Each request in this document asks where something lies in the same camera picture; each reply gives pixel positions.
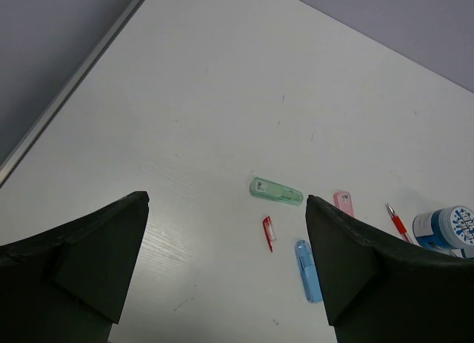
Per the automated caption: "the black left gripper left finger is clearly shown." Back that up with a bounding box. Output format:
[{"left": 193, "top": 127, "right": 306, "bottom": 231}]
[{"left": 1, "top": 191, "right": 150, "bottom": 342}]

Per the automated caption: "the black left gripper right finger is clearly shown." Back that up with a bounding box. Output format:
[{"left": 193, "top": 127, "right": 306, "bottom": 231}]
[{"left": 305, "top": 196, "right": 473, "bottom": 342}]

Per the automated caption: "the red gel pen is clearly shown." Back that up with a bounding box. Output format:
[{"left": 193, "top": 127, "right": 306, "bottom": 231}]
[{"left": 386, "top": 204, "right": 413, "bottom": 244}]

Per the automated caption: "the blue slime jar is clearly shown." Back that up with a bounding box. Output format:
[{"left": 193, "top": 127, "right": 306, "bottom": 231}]
[{"left": 412, "top": 206, "right": 473, "bottom": 259}]

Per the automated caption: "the red pen cap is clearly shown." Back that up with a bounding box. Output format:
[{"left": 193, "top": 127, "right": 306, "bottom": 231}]
[{"left": 262, "top": 216, "right": 276, "bottom": 253}]

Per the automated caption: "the blue correction tape case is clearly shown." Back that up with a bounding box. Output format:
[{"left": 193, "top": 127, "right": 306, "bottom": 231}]
[{"left": 294, "top": 240, "right": 323, "bottom": 303}]

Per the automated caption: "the pink correction tape case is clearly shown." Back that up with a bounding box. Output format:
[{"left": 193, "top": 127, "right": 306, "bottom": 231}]
[{"left": 333, "top": 191, "right": 354, "bottom": 217}]

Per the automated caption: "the green correction tape case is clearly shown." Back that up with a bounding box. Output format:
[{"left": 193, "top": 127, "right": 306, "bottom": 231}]
[{"left": 249, "top": 177, "right": 304, "bottom": 205}]

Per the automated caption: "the aluminium table edge rail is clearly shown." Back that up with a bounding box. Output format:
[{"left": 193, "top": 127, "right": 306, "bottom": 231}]
[{"left": 1, "top": 0, "right": 146, "bottom": 187}]

